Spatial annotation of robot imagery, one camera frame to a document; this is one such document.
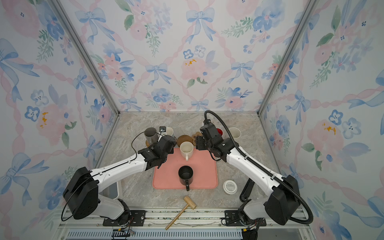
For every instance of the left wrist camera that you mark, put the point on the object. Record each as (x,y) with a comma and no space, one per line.
(162,131)

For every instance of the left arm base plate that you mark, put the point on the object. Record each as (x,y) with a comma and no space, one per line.
(135,218)

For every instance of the red interior white mug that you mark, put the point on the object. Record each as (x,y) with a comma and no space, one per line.
(220,131)

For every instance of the black mug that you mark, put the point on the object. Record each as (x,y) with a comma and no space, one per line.
(186,176)

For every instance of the brown cork round coaster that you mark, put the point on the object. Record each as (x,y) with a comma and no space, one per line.
(184,138)

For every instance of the paw shaped wooden coaster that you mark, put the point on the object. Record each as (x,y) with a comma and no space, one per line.
(194,137)

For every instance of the white round lidded jar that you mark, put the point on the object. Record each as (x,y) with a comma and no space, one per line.
(230,187)

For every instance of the black stapler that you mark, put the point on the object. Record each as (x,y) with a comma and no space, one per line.
(247,190)

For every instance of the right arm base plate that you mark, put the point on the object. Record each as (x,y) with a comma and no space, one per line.
(232,218)

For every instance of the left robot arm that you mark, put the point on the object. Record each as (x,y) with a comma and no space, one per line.
(83,193)

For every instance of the grey mug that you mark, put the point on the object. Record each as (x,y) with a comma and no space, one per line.
(151,135)

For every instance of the blue handled cream mug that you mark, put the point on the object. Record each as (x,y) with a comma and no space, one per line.
(169,131)

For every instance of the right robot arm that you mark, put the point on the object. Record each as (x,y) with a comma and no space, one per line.
(279,204)

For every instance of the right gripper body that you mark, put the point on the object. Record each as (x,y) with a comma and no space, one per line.
(202,146)

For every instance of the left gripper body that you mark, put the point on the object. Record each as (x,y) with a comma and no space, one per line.
(155,145)

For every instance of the pink tray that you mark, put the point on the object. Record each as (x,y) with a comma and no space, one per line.
(204,172)

